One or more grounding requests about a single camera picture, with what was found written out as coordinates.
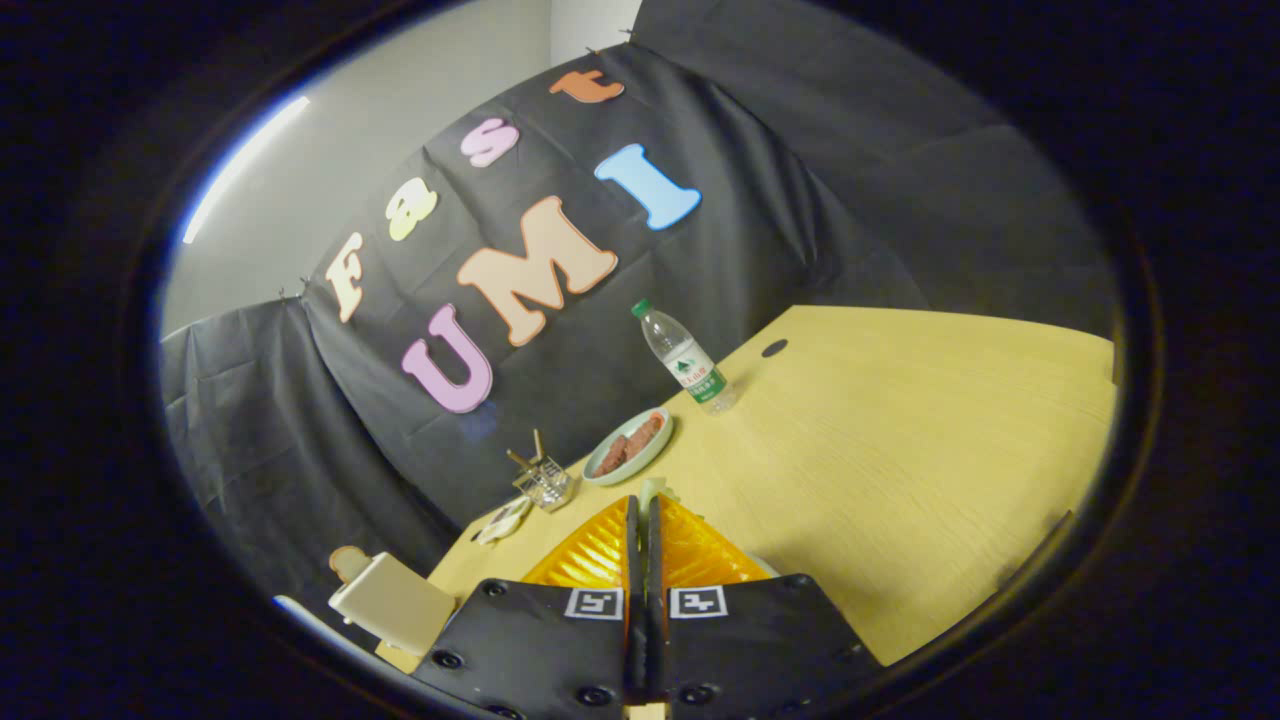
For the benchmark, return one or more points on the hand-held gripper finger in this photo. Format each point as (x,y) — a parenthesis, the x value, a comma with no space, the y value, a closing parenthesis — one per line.
(654,620)
(633,620)

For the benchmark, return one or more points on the brown crust bread slice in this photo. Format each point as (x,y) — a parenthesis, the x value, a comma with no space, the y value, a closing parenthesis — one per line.
(347,562)

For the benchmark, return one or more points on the white divided condiment dish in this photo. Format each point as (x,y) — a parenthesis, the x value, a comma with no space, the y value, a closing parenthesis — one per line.
(505,520)

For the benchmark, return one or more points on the brown meat patty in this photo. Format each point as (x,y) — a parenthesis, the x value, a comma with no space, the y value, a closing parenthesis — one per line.
(611,456)
(645,435)

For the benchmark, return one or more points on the round pale green plate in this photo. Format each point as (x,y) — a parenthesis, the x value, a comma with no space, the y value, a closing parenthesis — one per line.
(648,452)

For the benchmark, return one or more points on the wooden spoon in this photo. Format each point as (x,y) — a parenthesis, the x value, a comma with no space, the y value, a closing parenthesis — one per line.
(519,460)

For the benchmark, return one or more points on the straight wooden stick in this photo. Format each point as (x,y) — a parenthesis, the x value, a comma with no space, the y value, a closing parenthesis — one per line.
(538,447)

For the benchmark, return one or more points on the cream white toaster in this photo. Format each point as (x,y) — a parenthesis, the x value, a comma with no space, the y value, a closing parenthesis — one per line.
(395,605)

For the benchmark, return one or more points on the clear water bottle green cap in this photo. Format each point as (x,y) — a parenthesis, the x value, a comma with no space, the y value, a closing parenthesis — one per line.
(685,360)

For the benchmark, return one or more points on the black backdrop cloth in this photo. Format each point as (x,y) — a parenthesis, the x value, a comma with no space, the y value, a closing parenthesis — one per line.
(780,200)

